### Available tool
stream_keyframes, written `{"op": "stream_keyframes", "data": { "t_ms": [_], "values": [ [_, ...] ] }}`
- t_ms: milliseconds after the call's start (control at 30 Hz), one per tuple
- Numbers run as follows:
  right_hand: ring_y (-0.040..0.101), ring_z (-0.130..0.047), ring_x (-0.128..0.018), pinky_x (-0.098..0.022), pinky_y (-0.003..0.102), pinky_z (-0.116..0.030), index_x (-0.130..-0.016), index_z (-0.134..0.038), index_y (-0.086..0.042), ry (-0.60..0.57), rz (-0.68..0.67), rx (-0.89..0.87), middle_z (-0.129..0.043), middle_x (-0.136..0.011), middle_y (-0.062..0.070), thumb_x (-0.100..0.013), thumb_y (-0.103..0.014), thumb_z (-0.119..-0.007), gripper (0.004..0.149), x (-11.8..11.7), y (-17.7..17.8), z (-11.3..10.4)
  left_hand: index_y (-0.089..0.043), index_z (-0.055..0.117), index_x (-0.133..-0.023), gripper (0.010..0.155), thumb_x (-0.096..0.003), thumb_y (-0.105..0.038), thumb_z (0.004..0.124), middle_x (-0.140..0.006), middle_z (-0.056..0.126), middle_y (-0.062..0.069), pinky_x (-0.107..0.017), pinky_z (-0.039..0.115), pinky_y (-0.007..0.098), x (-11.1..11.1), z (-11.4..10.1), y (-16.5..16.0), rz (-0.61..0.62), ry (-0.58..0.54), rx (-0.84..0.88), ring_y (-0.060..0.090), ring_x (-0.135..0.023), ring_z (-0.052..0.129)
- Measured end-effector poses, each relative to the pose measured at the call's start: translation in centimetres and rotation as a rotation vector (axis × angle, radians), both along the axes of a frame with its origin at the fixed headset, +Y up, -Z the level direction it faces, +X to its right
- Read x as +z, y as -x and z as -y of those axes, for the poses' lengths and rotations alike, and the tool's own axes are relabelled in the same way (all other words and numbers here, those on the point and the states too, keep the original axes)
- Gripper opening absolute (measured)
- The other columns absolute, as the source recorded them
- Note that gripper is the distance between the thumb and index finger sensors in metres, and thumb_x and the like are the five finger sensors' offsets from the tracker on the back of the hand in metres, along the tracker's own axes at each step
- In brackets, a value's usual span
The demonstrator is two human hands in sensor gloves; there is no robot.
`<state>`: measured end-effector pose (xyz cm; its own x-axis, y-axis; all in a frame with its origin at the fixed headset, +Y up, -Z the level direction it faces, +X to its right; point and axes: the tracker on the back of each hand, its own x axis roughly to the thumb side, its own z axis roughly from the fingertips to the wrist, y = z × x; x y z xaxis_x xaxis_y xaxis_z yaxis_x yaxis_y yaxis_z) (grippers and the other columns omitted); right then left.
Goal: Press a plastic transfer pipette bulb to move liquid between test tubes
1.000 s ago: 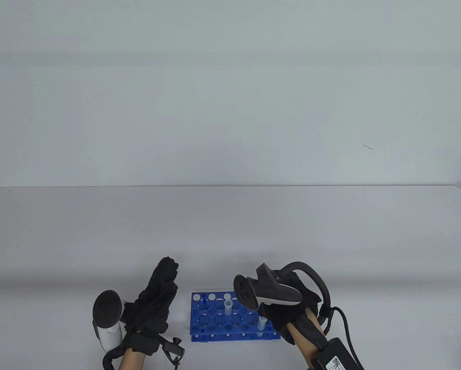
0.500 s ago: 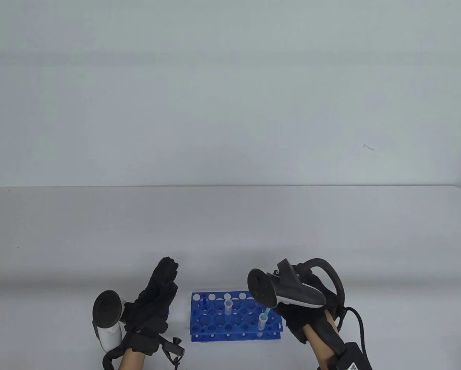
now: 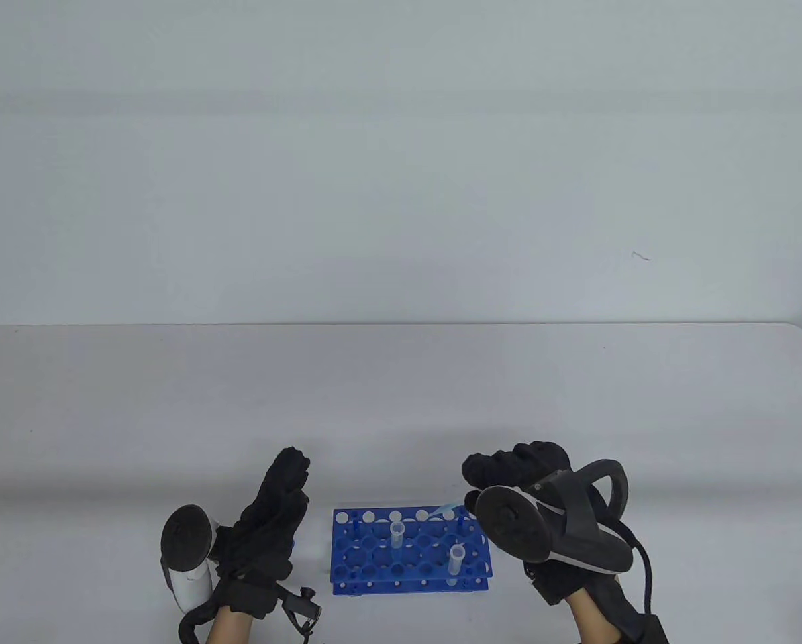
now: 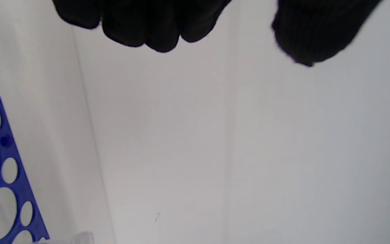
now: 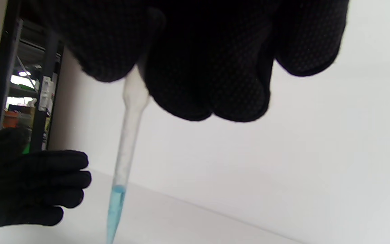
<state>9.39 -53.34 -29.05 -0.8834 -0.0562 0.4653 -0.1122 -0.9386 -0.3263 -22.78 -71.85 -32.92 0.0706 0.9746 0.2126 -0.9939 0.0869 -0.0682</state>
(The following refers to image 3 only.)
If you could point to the person's right hand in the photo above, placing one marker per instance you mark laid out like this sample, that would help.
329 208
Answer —
515 463

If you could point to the person's left hand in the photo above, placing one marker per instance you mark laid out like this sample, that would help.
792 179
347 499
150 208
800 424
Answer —
266 530

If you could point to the clear plastic transfer pipette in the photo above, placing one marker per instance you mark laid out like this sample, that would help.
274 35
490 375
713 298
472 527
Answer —
449 506

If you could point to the blue test tube rack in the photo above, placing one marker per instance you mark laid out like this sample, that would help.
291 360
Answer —
367 563

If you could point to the test tube with blue liquid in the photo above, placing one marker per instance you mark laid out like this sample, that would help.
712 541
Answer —
456 562

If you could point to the clear test tube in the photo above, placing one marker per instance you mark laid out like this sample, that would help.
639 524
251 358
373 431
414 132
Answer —
396 535

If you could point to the person's left forearm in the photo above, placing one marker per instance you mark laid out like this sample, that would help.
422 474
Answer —
229 629

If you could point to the person's right forearm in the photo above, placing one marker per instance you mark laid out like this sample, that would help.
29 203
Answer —
592 620

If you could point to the black and white right controller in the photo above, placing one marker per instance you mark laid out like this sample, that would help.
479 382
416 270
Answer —
515 530

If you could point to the black and white controller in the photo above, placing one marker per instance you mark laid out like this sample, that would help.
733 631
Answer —
515 530
186 543

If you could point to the black and white left controller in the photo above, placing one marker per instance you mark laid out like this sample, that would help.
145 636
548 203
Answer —
186 543

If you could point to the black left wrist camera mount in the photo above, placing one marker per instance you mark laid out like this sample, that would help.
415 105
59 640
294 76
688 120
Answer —
301 607

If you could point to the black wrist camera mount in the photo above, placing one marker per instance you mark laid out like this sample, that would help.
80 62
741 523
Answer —
645 630
301 607

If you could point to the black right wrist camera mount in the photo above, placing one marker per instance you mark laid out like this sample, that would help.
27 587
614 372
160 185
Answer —
645 630

